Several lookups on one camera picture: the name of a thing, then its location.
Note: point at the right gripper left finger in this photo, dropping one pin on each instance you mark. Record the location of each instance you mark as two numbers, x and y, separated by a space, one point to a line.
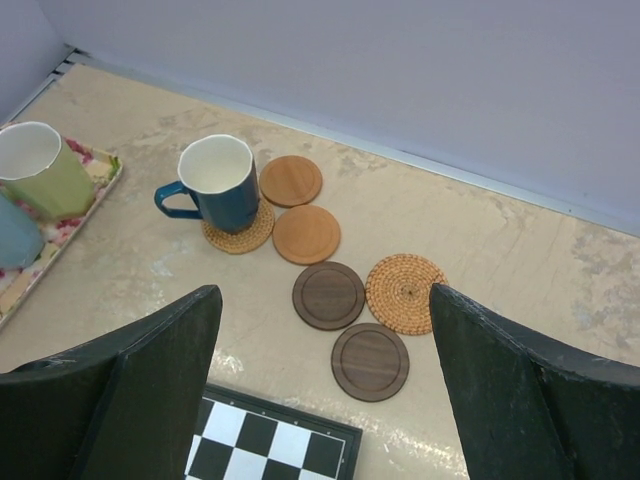
121 406

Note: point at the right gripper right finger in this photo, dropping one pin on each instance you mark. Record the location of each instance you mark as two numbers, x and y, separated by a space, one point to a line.
527 406

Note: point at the dark walnut coaster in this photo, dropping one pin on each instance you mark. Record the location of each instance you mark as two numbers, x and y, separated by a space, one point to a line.
370 362
328 296

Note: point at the woven rattan coaster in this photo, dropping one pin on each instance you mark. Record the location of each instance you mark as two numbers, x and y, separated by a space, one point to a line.
248 239
398 290

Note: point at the light wooden coaster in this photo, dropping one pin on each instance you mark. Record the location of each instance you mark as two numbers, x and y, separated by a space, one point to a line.
290 181
306 235

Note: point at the dark blue mug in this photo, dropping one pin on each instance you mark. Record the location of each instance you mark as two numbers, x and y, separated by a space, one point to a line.
217 183

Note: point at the black white chessboard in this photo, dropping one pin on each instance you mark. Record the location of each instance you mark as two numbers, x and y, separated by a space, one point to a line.
239 436

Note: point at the floral serving tray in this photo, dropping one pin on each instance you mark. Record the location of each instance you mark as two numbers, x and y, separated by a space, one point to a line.
104 170

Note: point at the light blue mug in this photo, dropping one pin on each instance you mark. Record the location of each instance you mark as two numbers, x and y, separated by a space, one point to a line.
21 239

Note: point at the green mug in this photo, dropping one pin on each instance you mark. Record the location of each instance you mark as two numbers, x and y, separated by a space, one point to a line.
39 168

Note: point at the left aluminium rail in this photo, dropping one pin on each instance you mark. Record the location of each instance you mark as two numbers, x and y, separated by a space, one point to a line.
73 56

